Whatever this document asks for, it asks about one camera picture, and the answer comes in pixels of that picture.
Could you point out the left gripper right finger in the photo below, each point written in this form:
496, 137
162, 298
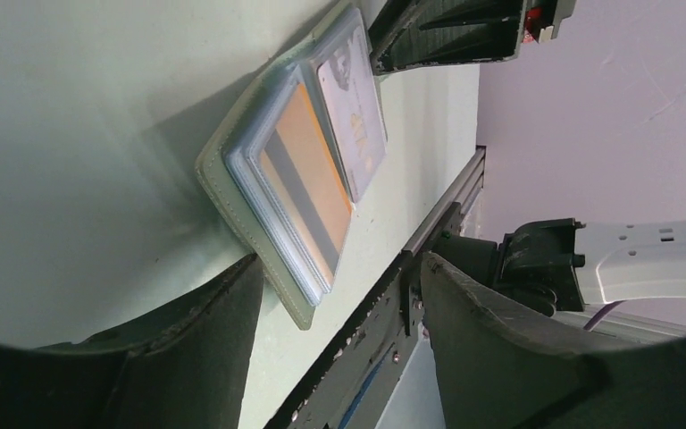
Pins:
500, 364

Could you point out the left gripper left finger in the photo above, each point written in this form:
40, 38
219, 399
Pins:
182, 365

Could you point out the white printed credit card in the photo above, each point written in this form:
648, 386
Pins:
352, 103

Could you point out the aluminium frame rail front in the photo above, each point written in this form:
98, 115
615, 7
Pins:
463, 190

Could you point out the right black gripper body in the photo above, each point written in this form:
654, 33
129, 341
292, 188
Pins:
543, 19

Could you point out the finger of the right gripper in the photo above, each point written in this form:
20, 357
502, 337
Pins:
407, 35

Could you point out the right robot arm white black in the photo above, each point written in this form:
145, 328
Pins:
553, 265

